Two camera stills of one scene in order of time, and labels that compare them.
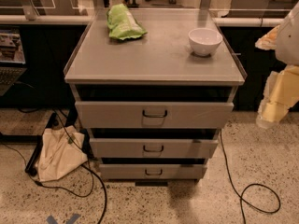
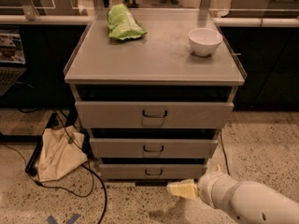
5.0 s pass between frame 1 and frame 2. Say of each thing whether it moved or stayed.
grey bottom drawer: stayed
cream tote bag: stayed
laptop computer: stayed
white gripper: moved
